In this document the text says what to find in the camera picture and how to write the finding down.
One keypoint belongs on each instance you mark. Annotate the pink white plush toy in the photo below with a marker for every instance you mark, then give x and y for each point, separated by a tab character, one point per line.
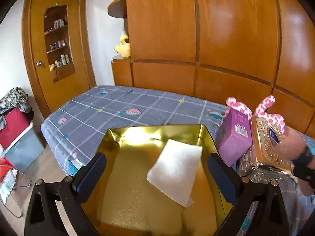
260	111

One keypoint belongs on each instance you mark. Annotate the purple cardboard box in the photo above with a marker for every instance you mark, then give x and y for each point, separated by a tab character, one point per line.
233	137

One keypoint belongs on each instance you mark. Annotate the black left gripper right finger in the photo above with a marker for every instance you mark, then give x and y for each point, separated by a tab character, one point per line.
269	217

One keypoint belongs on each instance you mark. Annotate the grey checked bed sheet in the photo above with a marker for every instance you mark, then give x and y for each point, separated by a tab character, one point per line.
75	130

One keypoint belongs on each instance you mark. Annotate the person's right hand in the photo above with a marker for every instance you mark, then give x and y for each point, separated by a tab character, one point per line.
291	145

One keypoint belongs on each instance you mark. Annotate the white towel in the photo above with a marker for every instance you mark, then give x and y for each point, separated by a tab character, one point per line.
175	170

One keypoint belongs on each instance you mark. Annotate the camouflage cloth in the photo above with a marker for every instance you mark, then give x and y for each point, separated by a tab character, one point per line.
15	98

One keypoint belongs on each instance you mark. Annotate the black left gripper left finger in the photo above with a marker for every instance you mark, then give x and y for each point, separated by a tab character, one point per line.
43	217

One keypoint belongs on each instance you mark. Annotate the ornate gold tissue box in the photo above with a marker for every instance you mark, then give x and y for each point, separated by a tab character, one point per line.
260	163

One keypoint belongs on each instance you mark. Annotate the yellow plush toy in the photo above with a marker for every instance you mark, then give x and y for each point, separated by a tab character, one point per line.
123	48

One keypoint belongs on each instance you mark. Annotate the wooden shelf door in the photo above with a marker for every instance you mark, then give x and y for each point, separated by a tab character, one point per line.
56	51

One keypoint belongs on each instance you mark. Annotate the wooden wardrobe panels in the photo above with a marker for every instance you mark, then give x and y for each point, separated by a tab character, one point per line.
213	49

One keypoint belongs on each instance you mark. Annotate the grey storage box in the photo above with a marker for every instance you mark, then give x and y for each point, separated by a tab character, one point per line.
25	149

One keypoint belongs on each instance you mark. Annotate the gold metal tray box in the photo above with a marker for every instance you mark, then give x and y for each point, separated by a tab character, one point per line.
124	203

